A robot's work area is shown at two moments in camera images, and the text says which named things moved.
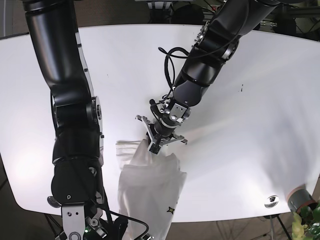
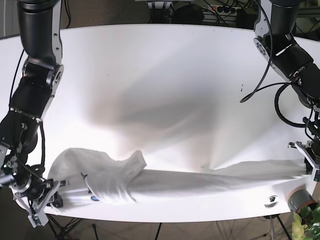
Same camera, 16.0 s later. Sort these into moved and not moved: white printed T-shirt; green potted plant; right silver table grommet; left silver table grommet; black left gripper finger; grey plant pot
Moved: black left gripper finger; white printed T-shirt
Not moved: green potted plant; right silver table grommet; left silver table grommet; grey plant pot
